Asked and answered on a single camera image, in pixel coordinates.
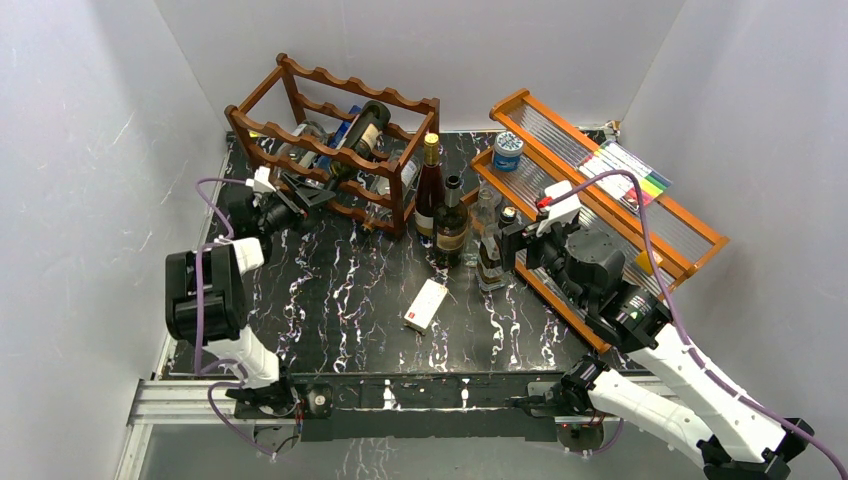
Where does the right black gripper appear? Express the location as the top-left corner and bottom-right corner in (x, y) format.
(493, 213), (589, 310)

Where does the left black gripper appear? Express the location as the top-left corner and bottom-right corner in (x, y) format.
(257, 175), (336, 235)

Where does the blue patterned bottle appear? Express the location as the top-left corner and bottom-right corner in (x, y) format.
(313, 120), (353, 171)

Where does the clear glass bottle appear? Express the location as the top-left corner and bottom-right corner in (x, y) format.
(462, 184), (502, 267)

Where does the clear bottle gold label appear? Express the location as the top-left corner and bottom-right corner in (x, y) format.
(476, 206), (518, 292)

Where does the green wine bottle brown label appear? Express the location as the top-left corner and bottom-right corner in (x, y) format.
(433, 175), (468, 268)

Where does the dark bottle cream label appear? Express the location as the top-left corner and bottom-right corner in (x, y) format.
(324, 100), (391, 192)

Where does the dark red wine bottle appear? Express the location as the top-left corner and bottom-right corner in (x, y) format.
(414, 133), (445, 238)

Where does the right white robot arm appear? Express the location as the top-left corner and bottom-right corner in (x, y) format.
(496, 223), (814, 479)

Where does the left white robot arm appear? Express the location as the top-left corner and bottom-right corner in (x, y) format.
(165, 167), (335, 417)

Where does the clear bottle white label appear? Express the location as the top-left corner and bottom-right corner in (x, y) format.
(363, 155), (420, 232)

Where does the brown wooden wine rack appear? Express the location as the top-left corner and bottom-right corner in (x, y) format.
(223, 52), (442, 238)

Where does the blue lidded jar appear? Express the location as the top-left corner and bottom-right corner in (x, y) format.
(493, 131), (525, 172)

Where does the orange tiered display shelf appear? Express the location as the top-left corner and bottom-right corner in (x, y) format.
(472, 89), (727, 352)

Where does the white rectangular box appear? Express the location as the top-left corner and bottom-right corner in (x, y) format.
(403, 279), (449, 335)

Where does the pack of coloured markers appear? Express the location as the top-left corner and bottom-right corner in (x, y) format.
(578, 140), (672, 214)

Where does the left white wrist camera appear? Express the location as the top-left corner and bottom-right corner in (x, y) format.
(245, 166), (276, 194)

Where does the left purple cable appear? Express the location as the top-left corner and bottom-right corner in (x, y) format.
(192, 176), (280, 458)

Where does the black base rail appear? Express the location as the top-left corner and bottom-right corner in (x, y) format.
(228, 372), (627, 444)

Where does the aluminium frame rail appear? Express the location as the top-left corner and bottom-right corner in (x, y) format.
(129, 371), (685, 452)

